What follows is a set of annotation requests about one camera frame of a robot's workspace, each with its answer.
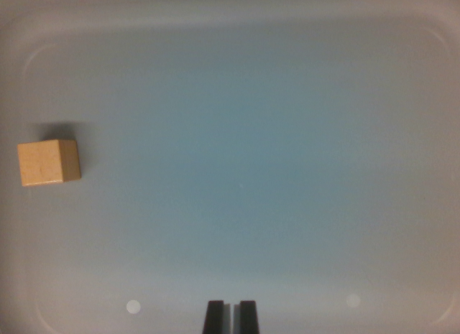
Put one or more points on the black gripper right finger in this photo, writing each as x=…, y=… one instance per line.
x=248, y=319

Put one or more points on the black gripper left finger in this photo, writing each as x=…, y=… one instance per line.
x=215, y=319

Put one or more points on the light wooden cube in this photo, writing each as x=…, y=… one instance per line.
x=43, y=163

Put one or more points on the white plastic tray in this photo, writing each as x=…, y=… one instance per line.
x=251, y=133

